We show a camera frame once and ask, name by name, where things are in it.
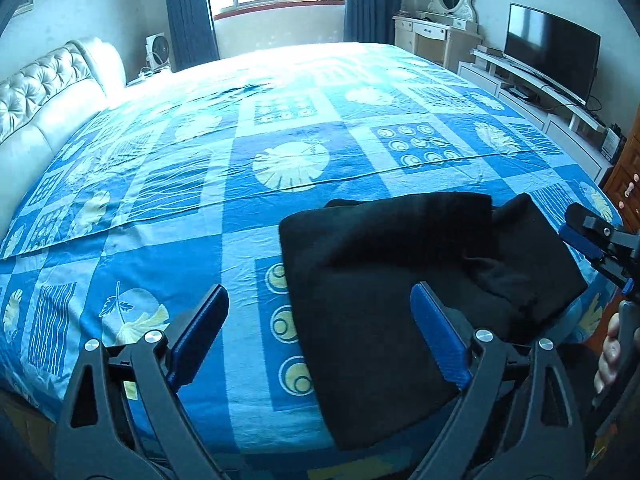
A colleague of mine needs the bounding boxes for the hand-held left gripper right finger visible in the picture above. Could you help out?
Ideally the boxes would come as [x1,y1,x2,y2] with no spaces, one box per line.
[410,282,588,480]

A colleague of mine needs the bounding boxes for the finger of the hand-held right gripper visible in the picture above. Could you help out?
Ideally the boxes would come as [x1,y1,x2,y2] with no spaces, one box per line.
[592,254,637,295]
[559,202,640,261]

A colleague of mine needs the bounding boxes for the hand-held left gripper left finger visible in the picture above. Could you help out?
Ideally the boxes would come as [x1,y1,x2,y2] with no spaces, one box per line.
[52,284,231,480]

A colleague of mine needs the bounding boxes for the black pants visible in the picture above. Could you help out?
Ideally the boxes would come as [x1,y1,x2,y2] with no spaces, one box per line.
[278,192,590,452]

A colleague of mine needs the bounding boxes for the person's right hand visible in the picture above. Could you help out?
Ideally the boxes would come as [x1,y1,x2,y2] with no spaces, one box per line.
[594,305,624,395]

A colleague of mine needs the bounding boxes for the wooden drawer cabinet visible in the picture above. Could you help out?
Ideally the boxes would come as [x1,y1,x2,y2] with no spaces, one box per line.
[601,109,640,233]

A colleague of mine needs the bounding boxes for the small black box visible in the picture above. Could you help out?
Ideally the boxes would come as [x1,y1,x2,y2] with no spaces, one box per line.
[599,127,627,162]

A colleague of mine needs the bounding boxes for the blue printed bedsheet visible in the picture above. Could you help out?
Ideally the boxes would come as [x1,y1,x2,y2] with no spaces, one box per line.
[0,41,626,480]

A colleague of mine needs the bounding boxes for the white television stand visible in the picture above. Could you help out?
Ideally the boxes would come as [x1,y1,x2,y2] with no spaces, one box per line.
[457,45,617,187]

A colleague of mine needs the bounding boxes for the flat screen television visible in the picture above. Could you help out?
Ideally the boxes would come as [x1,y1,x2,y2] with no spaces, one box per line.
[502,2,602,107]

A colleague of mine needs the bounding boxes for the cream vanity desk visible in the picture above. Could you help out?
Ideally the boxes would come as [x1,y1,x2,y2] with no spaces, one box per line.
[392,9,484,74]

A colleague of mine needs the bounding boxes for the tufted beige headboard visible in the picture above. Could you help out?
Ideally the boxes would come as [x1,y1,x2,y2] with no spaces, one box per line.
[0,37,127,242]

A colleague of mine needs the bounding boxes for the blue curtain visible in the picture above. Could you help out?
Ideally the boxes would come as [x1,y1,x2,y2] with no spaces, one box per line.
[162,0,221,72]
[343,0,405,52]

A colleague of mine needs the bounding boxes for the black cable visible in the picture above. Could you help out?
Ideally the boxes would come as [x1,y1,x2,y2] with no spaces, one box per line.
[537,94,604,117]

